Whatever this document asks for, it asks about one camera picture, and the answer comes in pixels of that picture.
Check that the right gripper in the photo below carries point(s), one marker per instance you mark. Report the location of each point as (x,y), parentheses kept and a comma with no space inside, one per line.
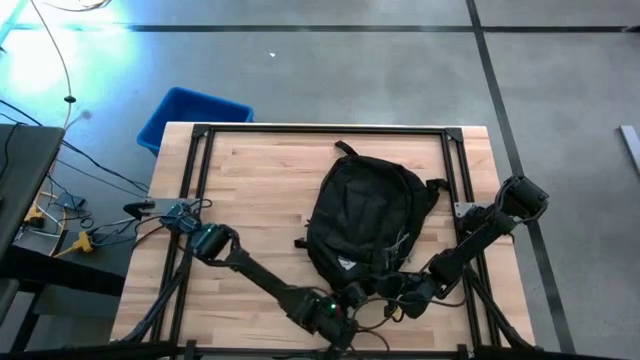
(407,290)

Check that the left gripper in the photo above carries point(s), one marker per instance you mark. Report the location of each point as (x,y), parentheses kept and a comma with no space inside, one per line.
(345,322)

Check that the black backpack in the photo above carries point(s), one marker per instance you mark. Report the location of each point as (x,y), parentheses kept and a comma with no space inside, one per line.
(370,215)

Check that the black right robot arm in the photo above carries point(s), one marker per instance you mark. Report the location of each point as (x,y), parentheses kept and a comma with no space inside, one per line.
(480,235)

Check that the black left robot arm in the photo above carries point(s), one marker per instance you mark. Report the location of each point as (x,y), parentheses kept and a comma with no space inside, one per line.
(260,280)

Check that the yellow PCB label tag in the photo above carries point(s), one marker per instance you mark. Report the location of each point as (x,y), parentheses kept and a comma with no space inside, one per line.
(396,315)

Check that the long black crossbar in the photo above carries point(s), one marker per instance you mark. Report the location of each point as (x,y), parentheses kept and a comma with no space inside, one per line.
(320,354)

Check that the black clamp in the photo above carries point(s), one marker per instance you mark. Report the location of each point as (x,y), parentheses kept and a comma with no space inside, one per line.
(136,210)

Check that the blue plastic bin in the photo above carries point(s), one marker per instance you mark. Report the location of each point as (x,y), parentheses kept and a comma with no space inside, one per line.
(175,125)

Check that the yellow plug connector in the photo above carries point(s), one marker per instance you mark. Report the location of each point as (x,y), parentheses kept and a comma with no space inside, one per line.
(82,243)
(35,216)

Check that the black low bench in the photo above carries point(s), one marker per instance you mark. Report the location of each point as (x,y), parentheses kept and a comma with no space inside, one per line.
(75,265)

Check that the black power adapter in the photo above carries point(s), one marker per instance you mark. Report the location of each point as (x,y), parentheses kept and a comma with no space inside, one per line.
(70,201)

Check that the dark grey side table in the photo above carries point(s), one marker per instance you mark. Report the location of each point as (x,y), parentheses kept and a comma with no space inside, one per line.
(25,170)

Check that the grey metal bracket plate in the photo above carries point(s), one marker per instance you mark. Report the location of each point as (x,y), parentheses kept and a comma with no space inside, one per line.
(464,208)

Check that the black aluminium table frame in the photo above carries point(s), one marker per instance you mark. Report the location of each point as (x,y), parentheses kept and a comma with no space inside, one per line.
(300,129)

